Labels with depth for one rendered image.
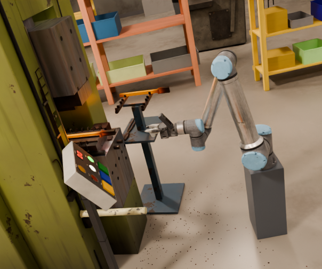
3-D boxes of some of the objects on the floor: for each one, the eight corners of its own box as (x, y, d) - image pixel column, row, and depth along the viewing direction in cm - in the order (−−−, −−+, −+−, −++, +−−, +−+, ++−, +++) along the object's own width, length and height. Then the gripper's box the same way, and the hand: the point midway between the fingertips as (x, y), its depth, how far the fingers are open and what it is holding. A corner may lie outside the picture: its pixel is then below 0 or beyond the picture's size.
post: (131, 301, 246) (82, 171, 195) (130, 306, 243) (80, 176, 191) (126, 300, 247) (75, 172, 196) (124, 306, 244) (72, 176, 192)
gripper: (177, 139, 234) (145, 142, 239) (179, 130, 244) (149, 133, 249) (175, 127, 230) (142, 131, 235) (177, 118, 240) (146, 122, 245)
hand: (146, 128), depth 240 cm, fingers open, 4 cm apart
